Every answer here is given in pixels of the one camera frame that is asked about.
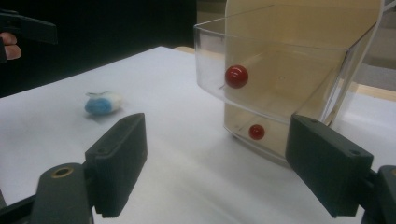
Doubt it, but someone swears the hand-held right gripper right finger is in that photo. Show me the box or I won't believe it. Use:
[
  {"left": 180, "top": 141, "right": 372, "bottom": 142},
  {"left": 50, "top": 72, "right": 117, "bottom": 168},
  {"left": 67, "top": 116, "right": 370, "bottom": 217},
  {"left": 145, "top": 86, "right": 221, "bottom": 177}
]
[{"left": 285, "top": 113, "right": 375, "bottom": 218}]

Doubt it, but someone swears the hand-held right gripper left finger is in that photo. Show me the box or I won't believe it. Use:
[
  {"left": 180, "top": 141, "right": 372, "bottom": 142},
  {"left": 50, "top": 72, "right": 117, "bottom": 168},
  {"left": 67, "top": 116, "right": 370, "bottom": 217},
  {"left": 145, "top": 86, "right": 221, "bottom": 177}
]
[{"left": 84, "top": 112, "right": 149, "bottom": 218}]

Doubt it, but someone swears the blue and white pod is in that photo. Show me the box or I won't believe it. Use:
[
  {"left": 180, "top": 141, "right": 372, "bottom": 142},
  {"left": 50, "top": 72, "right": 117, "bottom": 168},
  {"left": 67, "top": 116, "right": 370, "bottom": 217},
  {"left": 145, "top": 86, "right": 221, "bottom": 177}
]
[{"left": 84, "top": 91, "right": 124, "bottom": 116}]

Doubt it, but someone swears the clear drawer with red knob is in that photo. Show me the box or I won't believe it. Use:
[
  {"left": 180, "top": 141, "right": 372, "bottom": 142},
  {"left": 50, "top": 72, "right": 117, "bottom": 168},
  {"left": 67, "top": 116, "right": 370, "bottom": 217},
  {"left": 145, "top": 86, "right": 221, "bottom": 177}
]
[
  {"left": 223, "top": 102, "right": 297, "bottom": 166},
  {"left": 192, "top": 4, "right": 383, "bottom": 126}
]

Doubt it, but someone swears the clear plastic drawer cabinet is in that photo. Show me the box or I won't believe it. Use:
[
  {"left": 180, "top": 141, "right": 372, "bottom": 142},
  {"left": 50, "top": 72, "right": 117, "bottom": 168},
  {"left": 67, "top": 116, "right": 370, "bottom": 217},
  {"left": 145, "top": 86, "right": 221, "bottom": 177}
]
[{"left": 223, "top": 0, "right": 387, "bottom": 166}]

